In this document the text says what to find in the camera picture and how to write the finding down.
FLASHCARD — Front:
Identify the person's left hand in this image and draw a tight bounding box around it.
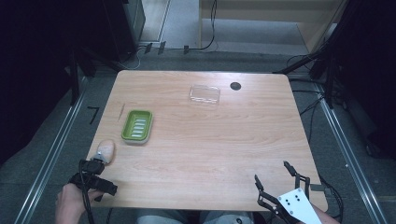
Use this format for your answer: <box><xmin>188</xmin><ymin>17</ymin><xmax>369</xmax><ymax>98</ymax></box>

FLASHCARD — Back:
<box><xmin>55</xmin><ymin>182</ymin><xmax>105</xmax><ymax>224</ymax></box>

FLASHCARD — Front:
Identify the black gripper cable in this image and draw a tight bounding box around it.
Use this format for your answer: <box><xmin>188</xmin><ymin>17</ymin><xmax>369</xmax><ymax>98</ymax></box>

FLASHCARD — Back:
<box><xmin>78</xmin><ymin>159</ymin><xmax>95</xmax><ymax>224</ymax></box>
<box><xmin>318</xmin><ymin>175</ymin><xmax>344</xmax><ymax>219</ymax></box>

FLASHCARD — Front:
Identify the light wooden furniture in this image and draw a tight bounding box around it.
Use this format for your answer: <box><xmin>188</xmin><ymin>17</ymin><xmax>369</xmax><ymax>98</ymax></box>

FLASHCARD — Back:
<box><xmin>198</xmin><ymin>0</ymin><xmax>348</xmax><ymax>54</ymax></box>

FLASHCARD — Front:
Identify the dark cabinet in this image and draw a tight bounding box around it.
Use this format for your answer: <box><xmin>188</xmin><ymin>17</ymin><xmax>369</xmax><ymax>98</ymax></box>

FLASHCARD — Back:
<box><xmin>102</xmin><ymin>0</ymin><xmax>147</xmax><ymax>63</ymax></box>

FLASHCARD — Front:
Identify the white floor cable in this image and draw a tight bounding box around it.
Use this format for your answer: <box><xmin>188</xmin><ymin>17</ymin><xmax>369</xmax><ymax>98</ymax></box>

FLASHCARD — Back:
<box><xmin>119</xmin><ymin>46</ymin><xmax>148</xmax><ymax>71</ymax></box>

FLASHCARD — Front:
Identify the person's right hand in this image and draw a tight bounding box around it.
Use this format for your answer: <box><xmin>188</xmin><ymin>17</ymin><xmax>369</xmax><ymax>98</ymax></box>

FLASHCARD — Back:
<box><xmin>310</xmin><ymin>203</ymin><xmax>341</xmax><ymax>224</ymax></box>

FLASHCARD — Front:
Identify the black floor cable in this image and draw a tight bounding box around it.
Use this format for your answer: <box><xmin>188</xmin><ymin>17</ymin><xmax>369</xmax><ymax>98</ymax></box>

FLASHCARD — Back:
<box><xmin>291</xmin><ymin>89</ymin><xmax>326</xmax><ymax>145</ymax></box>

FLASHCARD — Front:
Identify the clear plastic lid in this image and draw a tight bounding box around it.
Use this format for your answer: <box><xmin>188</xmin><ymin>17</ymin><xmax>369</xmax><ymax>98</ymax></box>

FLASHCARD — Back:
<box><xmin>189</xmin><ymin>84</ymin><xmax>221</xmax><ymax>107</ymax></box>

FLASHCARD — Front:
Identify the black metal stand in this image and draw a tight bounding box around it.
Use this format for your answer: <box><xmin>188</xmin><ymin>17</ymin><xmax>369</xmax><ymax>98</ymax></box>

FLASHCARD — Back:
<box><xmin>64</xmin><ymin>46</ymin><xmax>125</xmax><ymax>106</ymax></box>
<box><xmin>273</xmin><ymin>18</ymin><xmax>353</xmax><ymax>110</ymax></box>

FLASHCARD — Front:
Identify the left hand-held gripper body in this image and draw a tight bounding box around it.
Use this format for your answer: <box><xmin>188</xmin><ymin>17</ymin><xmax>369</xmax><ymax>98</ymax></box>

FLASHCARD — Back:
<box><xmin>68</xmin><ymin>158</ymin><xmax>119</xmax><ymax>203</ymax></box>

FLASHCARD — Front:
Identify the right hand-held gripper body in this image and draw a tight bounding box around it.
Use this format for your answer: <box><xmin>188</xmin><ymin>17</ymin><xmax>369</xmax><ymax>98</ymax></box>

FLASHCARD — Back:
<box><xmin>266</xmin><ymin>187</ymin><xmax>323</xmax><ymax>224</ymax></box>

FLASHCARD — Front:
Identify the black hanging cable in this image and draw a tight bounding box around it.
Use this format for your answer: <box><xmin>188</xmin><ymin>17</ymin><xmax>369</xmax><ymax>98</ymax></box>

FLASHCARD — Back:
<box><xmin>188</xmin><ymin>0</ymin><xmax>219</xmax><ymax>52</ymax></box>

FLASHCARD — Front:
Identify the black tape corner mark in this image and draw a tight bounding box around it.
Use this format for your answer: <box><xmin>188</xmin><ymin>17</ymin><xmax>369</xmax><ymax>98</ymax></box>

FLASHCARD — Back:
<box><xmin>87</xmin><ymin>105</ymin><xmax>101</xmax><ymax>126</ymax></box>

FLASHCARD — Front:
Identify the green soap dish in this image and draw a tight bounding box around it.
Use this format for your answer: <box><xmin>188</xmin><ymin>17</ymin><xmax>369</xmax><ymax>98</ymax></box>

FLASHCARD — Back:
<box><xmin>120</xmin><ymin>109</ymin><xmax>154</xmax><ymax>146</ymax></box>

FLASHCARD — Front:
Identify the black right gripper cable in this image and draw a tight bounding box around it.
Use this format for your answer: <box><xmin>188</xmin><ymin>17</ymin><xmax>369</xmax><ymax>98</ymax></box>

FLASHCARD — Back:
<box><xmin>318</xmin><ymin>175</ymin><xmax>344</xmax><ymax>219</ymax></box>

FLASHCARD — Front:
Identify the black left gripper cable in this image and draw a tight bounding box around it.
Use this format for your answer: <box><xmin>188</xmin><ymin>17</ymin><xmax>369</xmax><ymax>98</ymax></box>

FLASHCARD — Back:
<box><xmin>78</xmin><ymin>159</ymin><xmax>95</xmax><ymax>224</ymax></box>

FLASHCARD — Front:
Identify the metal floor rail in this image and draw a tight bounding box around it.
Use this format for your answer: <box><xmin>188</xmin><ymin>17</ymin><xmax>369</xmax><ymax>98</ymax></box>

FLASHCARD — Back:
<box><xmin>12</xmin><ymin>77</ymin><xmax>90</xmax><ymax>224</ymax></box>
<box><xmin>316</xmin><ymin>83</ymin><xmax>389</xmax><ymax>224</ymax></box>

